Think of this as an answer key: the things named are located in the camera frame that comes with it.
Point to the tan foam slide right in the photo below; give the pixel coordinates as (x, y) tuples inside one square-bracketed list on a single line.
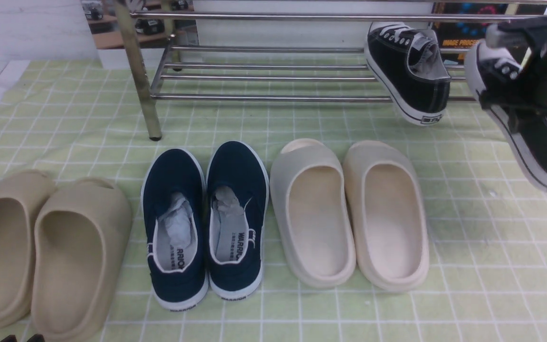
[(80, 235)]

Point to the navy slip-on sneaker left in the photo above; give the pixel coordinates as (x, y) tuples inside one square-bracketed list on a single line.
[(172, 200)]

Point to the black canvas sneaker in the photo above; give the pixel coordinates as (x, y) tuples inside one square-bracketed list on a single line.
[(408, 62), (492, 75)]

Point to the cream foam slide left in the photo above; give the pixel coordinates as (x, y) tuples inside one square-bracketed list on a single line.
[(310, 205)]

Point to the navy slip-on sneaker right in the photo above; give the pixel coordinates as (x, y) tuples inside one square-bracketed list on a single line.
[(237, 197)]

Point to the navy slip-on sneaker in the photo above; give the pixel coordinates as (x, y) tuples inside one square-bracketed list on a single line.
[(237, 197), (172, 200)]

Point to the cream foam slide right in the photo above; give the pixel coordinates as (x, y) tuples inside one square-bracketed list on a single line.
[(387, 215)]

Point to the cream foam slide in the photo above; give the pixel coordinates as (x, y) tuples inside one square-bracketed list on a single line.
[(387, 215), (310, 205)]

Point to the tan foam slide left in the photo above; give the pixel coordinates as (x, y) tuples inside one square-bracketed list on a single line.
[(22, 195)]

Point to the tan foam slide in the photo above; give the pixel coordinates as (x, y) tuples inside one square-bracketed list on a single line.
[(80, 235), (22, 195)]

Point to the green checkered mat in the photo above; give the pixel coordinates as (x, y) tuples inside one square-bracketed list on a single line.
[(487, 225)]

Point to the dark printed box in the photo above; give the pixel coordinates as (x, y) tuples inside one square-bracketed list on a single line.
[(466, 34)]

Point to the metal shoe rack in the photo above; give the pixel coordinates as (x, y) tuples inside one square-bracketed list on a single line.
[(171, 66)]

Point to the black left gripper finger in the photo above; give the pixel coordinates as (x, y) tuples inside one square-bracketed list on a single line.
[(10, 338), (36, 338)]

